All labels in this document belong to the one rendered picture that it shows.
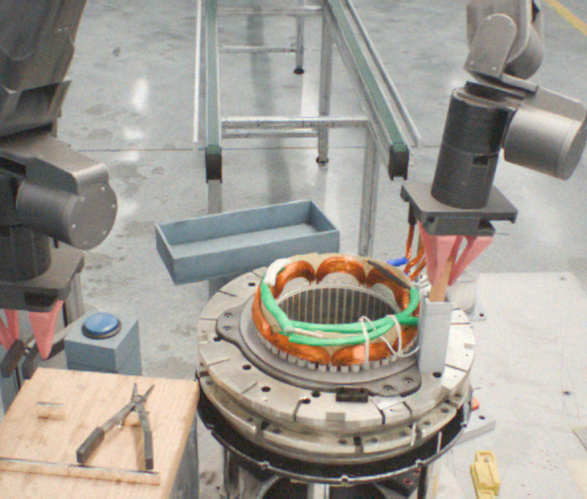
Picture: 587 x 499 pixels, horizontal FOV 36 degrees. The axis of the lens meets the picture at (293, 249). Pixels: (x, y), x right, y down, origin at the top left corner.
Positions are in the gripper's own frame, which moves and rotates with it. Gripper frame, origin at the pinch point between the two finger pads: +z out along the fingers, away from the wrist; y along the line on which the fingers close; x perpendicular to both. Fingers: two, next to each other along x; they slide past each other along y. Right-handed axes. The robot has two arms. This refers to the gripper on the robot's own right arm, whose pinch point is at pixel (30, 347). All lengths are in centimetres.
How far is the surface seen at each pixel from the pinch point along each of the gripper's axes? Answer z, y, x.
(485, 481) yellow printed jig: 37, 51, 26
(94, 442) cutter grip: 9.2, 6.1, -2.2
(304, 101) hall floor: 123, 2, 378
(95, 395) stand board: 12.0, 3.3, 7.7
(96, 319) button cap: 14.3, -1.5, 24.7
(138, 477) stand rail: 10.8, 11.0, -4.7
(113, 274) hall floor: 122, -52, 198
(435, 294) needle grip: -1.2, 38.5, 12.9
